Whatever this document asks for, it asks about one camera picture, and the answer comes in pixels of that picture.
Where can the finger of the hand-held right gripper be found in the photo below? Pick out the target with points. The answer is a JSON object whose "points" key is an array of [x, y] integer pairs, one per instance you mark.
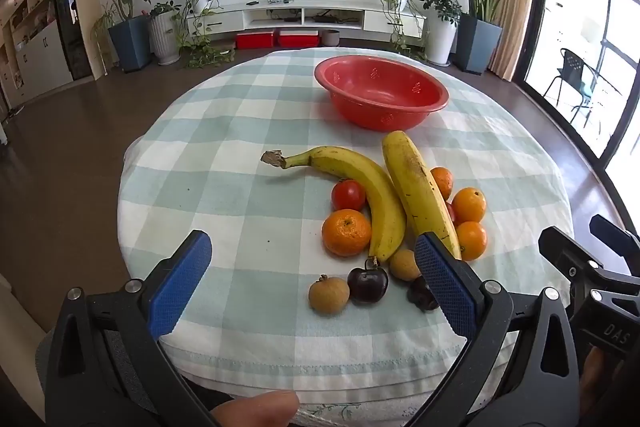
{"points": [[615, 234], [562, 247]]}

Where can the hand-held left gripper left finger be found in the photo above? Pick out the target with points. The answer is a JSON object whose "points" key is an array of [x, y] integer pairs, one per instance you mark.
{"points": [[180, 282]]}

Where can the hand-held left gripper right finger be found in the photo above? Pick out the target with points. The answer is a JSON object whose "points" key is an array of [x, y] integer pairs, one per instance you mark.
{"points": [[445, 282]]}

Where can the brown longan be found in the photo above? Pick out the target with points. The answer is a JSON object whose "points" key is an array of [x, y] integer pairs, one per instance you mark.
{"points": [[328, 294], [402, 264]]}

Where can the orange mandarin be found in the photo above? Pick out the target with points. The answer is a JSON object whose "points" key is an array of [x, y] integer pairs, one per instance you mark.
{"points": [[472, 239], [443, 183], [345, 232], [470, 204]]}

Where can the dark red cherry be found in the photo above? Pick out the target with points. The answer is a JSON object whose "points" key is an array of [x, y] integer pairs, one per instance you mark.
{"points": [[367, 284]]}

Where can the large spotted banana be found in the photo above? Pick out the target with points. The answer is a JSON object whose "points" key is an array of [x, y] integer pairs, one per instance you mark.
{"points": [[410, 177]]}

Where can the curved banana with dry stem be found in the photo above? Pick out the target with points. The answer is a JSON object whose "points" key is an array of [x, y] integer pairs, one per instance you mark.
{"points": [[360, 172]]}

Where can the red plastic bowl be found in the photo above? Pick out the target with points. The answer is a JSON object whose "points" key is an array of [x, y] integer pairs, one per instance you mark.
{"points": [[380, 107]]}

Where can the person's right hand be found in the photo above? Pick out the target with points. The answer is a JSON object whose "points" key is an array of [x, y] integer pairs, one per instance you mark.
{"points": [[597, 377]]}

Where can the person's left hand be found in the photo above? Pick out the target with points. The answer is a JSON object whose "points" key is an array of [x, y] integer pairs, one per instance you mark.
{"points": [[255, 409]]}

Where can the floral white undercloth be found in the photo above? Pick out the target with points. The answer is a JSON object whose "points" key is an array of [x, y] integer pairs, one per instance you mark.
{"points": [[350, 413]]}

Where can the black outdoor chair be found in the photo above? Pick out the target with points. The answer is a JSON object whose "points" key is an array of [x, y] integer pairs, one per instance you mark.
{"points": [[572, 67]]}

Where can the black sliding glass door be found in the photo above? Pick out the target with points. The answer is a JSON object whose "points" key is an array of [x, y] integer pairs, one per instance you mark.
{"points": [[537, 7]]}

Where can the plant in smooth white pot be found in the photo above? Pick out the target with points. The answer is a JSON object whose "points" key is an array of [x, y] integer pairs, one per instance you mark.
{"points": [[441, 39]]}

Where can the plant in white ribbed pot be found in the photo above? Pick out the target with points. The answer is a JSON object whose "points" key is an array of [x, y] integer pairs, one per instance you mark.
{"points": [[164, 37]]}

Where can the red storage box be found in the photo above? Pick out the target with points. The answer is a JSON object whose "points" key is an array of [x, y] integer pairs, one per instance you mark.
{"points": [[255, 40], [298, 39]]}

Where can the dark glass cabinet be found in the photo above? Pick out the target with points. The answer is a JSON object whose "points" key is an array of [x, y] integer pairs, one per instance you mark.
{"points": [[75, 42]]}

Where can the thin grassy plant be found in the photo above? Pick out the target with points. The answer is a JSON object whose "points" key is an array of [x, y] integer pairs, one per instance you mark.
{"points": [[102, 27]]}

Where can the white television cabinet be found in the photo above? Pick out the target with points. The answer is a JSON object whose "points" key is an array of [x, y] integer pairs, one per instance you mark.
{"points": [[230, 19]]}

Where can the grey round pot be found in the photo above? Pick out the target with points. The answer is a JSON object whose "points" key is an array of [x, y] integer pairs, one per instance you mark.
{"points": [[330, 38]]}

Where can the black set-top box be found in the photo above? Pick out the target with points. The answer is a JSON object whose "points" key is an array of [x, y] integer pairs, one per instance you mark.
{"points": [[327, 18]]}

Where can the white wall cabinets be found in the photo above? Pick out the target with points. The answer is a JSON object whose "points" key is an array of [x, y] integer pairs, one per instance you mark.
{"points": [[45, 57]]}

